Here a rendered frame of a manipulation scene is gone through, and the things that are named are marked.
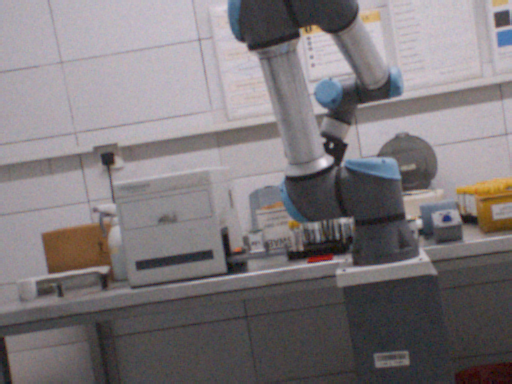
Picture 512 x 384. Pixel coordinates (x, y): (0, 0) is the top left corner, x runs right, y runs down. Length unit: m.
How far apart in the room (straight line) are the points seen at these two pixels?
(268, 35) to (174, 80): 1.19
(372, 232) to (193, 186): 0.62
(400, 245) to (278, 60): 0.47
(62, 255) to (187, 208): 0.65
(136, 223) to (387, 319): 0.81
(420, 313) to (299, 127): 0.47
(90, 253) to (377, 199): 1.19
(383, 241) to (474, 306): 1.14
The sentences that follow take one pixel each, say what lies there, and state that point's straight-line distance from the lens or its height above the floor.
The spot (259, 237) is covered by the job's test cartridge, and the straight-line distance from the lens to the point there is 1.81.
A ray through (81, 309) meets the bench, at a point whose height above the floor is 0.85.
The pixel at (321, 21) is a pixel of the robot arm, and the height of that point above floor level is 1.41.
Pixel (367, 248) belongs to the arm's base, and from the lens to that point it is 1.39.
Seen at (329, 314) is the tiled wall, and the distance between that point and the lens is 2.46.
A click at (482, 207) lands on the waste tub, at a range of 1.83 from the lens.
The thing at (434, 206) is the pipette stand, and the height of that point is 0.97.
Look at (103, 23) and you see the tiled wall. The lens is 2.62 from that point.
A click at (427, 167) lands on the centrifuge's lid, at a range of 2.33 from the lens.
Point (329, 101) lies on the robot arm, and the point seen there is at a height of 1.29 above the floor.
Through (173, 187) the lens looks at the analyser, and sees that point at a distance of 1.83.
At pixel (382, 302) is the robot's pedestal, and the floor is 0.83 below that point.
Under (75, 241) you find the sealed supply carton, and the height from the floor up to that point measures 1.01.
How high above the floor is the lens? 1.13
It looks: 3 degrees down
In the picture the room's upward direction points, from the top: 9 degrees counter-clockwise
